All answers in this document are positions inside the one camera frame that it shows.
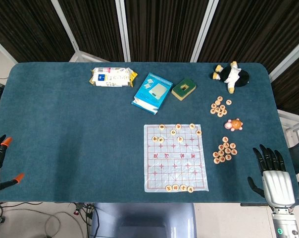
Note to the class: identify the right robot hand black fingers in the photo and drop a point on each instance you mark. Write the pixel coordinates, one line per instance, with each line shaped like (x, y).
(278, 188)

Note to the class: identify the round wooden chess piece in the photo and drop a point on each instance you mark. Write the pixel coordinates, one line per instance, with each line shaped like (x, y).
(178, 126)
(224, 112)
(161, 139)
(192, 126)
(155, 139)
(180, 139)
(213, 106)
(161, 127)
(173, 132)
(220, 114)
(218, 109)
(220, 98)
(228, 101)
(222, 107)
(198, 132)
(217, 102)
(213, 111)

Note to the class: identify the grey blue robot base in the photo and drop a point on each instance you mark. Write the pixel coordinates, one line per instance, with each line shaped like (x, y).
(144, 220)

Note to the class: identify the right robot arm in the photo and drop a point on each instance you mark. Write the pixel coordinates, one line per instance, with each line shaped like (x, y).
(285, 223)

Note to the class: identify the wooden chess piece red character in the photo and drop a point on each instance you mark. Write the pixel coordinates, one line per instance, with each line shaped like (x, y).
(215, 154)
(222, 159)
(216, 160)
(221, 152)
(234, 151)
(228, 150)
(225, 139)
(175, 187)
(221, 147)
(228, 157)
(226, 145)
(232, 145)
(183, 187)
(168, 188)

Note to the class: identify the wooden chess piece black character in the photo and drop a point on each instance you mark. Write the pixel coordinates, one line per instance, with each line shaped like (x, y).
(190, 189)

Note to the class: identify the white metal rack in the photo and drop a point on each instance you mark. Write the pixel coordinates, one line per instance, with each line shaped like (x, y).
(291, 124)

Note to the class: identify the pink orange turtle toy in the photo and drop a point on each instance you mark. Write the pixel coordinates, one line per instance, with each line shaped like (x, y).
(234, 124)

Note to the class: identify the teal felt table cloth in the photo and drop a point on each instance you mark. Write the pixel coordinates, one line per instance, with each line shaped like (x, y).
(65, 124)

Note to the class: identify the red plug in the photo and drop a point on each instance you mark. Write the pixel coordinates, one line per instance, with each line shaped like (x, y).
(76, 211)

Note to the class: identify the plastic Chinese chess board sheet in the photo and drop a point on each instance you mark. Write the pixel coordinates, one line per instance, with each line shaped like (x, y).
(179, 161)

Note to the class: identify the black white plush toy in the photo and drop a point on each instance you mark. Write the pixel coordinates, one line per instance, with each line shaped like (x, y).
(232, 74)

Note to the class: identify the green yellow sponge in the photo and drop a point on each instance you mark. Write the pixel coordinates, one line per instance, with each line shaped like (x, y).
(183, 90)

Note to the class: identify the white yellow snack package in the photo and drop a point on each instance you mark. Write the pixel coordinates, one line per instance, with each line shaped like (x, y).
(112, 77)

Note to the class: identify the blue kitchen scale box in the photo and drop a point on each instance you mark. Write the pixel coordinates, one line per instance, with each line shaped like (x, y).
(152, 93)

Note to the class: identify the dark screen panel white frame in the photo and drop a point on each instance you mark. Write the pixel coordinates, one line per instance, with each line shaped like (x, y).
(251, 27)
(164, 27)
(95, 24)
(293, 86)
(28, 24)

